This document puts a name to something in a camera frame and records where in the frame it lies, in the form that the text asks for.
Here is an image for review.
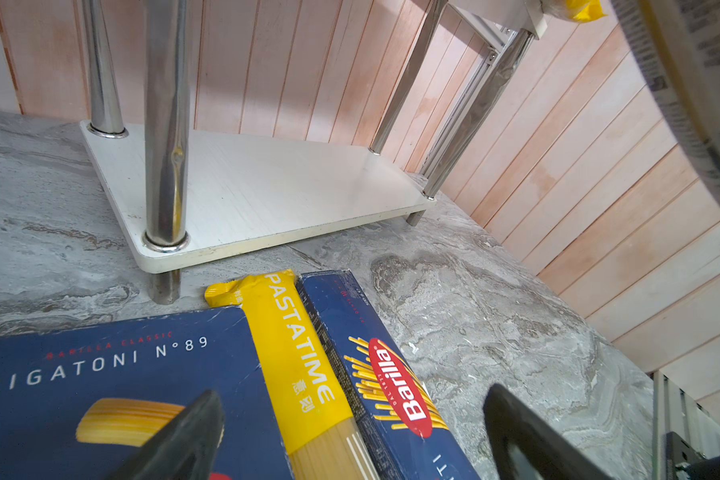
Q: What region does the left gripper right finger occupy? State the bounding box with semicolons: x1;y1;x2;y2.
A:
483;383;608;479

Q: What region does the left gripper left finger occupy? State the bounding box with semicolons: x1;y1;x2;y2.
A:
107;390;224;479

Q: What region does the blue Barilla spaghetti box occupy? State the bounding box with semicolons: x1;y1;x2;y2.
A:
296;270;478;479

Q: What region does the dark blue spaghetti bag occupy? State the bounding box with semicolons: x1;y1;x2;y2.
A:
612;1;720;206

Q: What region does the blue Barilla pasta box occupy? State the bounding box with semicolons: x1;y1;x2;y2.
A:
0;307;293;479

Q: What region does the white two-tier shelf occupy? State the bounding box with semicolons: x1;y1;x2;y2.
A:
80;1;551;304

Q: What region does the yellow Pastatime spaghetti bag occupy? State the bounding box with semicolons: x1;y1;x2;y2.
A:
204;269;380;479

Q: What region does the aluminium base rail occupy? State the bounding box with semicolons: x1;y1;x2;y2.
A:
651;371;720;479

